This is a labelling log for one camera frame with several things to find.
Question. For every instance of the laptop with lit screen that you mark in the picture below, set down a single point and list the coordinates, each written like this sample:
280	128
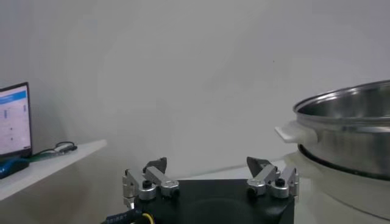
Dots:
13	121

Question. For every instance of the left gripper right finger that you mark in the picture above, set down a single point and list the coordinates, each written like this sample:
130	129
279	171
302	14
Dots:
268	175

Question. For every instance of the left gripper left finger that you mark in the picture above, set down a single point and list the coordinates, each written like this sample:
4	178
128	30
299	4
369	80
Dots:
152	176

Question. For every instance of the white electric cooker base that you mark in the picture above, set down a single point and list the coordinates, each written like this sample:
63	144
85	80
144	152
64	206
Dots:
350	194

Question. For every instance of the stainless steel steamer basket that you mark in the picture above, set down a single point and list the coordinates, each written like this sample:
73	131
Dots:
350	146

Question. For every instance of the small black device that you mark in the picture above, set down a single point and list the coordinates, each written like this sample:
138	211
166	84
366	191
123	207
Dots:
68	148

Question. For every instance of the white side table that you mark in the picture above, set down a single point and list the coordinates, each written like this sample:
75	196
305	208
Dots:
55	164

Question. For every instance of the blue case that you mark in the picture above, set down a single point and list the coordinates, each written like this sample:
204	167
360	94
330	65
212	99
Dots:
12	167

